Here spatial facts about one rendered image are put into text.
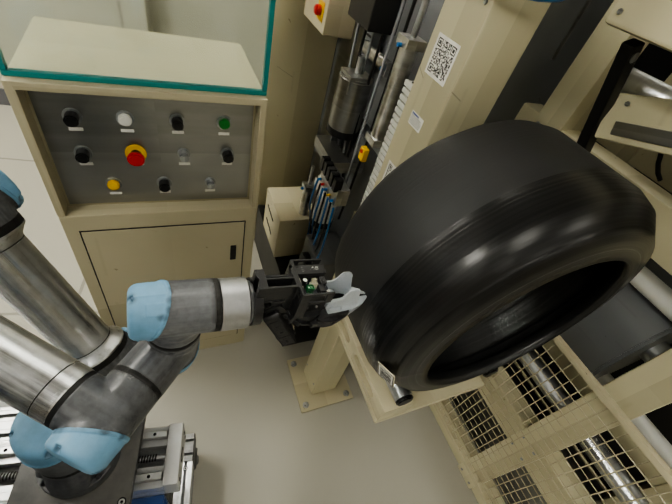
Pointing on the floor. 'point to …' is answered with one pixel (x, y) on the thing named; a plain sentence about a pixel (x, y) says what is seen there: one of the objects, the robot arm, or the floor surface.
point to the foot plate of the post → (315, 393)
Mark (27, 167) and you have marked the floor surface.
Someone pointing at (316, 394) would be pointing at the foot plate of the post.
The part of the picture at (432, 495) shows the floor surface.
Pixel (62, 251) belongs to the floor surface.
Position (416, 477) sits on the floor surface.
